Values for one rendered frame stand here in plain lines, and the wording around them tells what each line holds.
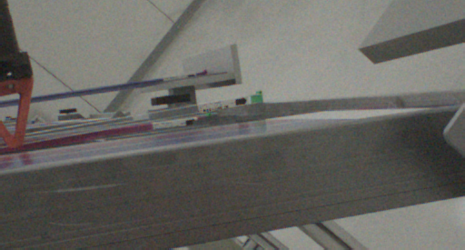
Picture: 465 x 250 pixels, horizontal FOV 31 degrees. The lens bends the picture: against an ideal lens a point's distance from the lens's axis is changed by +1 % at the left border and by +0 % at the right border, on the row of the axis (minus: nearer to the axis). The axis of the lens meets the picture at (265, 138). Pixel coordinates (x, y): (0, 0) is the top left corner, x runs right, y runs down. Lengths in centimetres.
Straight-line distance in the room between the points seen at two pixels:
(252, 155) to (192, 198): 5
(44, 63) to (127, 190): 813
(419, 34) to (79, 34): 758
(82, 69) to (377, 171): 814
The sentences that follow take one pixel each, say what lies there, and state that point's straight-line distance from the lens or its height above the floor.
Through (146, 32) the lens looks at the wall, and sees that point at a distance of 880.
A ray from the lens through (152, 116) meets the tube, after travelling 101.
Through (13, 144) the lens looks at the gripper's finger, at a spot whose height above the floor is 93.
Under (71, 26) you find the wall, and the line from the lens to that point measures 869.
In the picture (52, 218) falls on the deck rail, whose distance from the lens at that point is 51.
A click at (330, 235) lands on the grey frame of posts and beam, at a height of 46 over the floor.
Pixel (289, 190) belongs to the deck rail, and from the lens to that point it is 54.
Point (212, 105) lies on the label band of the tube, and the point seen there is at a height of 78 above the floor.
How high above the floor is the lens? 98
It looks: 15 degrees down
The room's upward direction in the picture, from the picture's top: 50 degrees counter-clockwise
